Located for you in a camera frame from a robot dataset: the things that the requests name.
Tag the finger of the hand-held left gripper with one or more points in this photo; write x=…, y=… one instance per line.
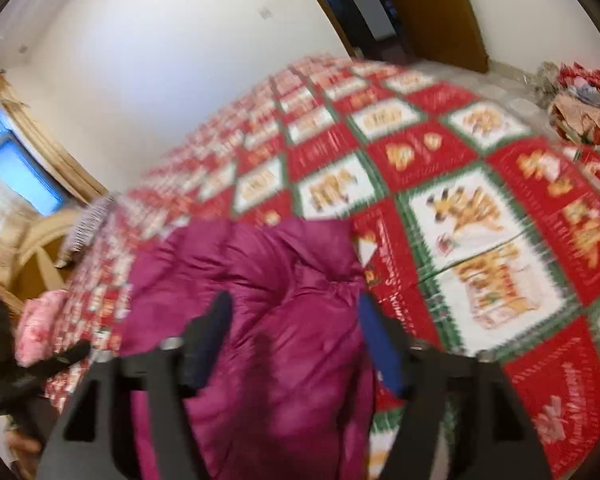
x=55, y=362

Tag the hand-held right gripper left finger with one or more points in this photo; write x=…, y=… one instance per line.
x=214, y=332

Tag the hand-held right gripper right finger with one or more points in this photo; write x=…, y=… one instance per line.
x=380, y=345

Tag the magenta puffer jacket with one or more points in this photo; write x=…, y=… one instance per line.
x=290, y=335

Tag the pink pillow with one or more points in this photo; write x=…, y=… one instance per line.
x=40, y=325

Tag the cream wooden headboard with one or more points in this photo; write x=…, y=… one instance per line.
x=40, y=240

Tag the grey striped pillow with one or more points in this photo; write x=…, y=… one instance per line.
x=87, y=225

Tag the red white printed blanket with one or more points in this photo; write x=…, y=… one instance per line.
x=480, y=240

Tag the window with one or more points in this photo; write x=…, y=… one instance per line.
x=15, y=165

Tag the beige curtain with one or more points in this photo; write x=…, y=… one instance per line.
x=55, y=155

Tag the pile of mixed clutter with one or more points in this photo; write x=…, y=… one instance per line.
x=580, y=110

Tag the brown wooden door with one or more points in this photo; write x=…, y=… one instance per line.
x=430, y=10

